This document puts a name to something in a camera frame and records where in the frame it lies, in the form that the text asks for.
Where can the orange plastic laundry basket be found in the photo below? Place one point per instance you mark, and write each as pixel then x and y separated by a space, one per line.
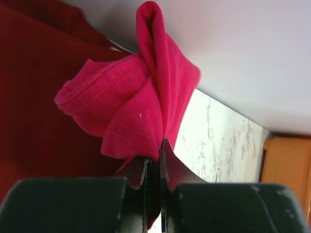
pixel 287 161

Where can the magenta t-shirt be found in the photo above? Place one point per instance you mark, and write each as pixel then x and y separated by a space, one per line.
pixel 134 103

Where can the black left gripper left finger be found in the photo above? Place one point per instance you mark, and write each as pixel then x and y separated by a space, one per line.
pixel 118 204

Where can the folded dark red t-shirt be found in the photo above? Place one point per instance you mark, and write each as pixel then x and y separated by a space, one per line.
pixel 43 44

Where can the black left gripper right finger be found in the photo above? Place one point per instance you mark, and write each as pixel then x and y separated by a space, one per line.
pixel 189 204

